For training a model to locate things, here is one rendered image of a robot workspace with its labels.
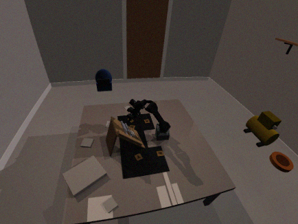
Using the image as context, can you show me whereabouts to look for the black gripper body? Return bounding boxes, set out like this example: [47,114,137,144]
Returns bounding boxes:
[126,109,141,120]

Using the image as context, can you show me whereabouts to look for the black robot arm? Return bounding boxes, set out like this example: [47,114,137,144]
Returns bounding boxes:
[127,99,171,133]

